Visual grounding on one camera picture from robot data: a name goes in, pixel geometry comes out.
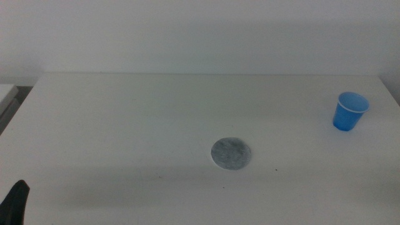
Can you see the grey round cup mat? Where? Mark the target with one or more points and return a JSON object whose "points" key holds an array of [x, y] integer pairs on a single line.
{"points": [[231, 153]]}

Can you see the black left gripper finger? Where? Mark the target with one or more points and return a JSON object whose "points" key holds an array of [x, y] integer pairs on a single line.
{"points": [[14, 206]]}

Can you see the blue plastic cup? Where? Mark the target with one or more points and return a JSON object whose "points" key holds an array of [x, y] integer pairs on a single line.
{"points": [[345, 118]]}

